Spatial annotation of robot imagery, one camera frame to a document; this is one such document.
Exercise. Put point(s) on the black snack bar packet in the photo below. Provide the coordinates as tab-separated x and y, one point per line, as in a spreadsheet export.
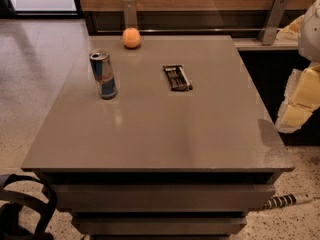
177	78

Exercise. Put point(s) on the right metal wall bracket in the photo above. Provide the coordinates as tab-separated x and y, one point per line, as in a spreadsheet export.
268	33

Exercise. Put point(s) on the blue silver drink can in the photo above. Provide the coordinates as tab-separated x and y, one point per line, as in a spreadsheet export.
103	73

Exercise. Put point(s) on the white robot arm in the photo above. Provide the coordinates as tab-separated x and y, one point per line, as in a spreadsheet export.
309	35

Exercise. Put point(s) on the metal wall bracket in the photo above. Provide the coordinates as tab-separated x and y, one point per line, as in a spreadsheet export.
268	33
130	13

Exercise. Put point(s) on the left metal wall bracket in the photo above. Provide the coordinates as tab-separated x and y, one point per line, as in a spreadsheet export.
130	13

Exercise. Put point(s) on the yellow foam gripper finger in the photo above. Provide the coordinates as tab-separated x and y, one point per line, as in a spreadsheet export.
291	31
301	99

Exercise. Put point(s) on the orange fruit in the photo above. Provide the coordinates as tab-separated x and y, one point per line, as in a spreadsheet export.
131	38

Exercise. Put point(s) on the grey drawer cabinet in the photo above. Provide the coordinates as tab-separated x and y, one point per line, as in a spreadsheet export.
157	164

